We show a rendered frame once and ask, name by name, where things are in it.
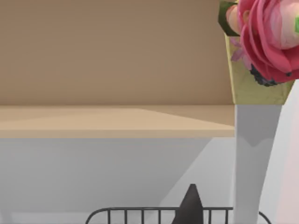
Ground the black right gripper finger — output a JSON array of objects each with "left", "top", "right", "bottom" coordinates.
[{"left": 172, "top": 183, "right": 205, "bottom": 224}]

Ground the white vase with pink flowers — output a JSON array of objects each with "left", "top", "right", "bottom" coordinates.
[{"left": 217, "top": 0, "right": 299, "bottom": 224}]

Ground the black wire rack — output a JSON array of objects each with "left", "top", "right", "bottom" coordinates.
[{"left": 85, "top": 206, "right": 273, "bottom": 224}]

